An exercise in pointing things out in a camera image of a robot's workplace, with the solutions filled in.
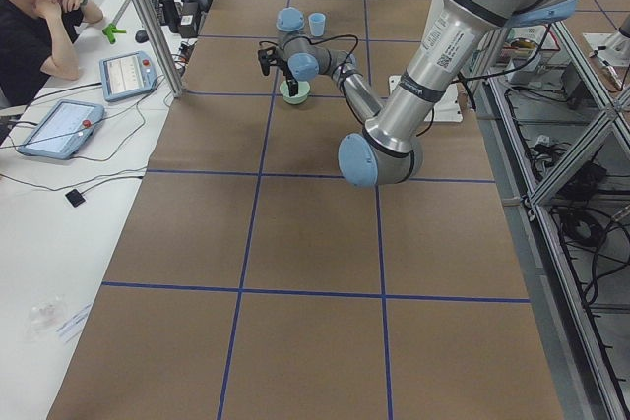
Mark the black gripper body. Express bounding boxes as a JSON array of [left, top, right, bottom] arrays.
[[257, 45, 290, 76]]

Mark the green ceramic bowl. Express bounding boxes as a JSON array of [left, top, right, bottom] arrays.
[[279, 81, 311, 105]]

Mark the light blue plastic cup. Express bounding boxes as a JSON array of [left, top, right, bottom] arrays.
[[308, 12, 327, 38]]

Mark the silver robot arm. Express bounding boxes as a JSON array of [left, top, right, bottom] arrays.
[[258, 0, 578, 187]]

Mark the black box with label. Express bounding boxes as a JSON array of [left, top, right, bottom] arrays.
[[178, 2, 201, 39]]

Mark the black computer mouse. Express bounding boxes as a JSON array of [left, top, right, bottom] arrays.
[[135, 30, 149, 43]]

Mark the far blue teach pendant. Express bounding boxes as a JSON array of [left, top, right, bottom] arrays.
[[99, 51, 158, 102]]

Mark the blue teach pendant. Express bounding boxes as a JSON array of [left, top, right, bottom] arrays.
[[17, 99, 105, 160], [99, 51, 158, 102]]

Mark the green plastic tool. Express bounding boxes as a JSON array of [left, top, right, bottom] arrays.
[[101, 23, 127, 44]]

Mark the near blue teach pendant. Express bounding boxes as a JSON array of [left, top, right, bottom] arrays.
[[17, 99, 105, 160]]

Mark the person in black shirt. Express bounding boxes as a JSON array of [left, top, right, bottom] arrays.
[[1, 0, 103, 106]]

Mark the small black square device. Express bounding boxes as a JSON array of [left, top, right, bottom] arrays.
[[65, 189, 86, 208]]

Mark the clear plastic bag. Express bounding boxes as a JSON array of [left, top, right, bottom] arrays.
[[26, 295, 66, 340]]

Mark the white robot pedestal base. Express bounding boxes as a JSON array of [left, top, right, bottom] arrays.
[[388, 0, 473, 124]]

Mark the aluminium frame post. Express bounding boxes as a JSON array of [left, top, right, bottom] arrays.
[[131, 0, 183, 98]]

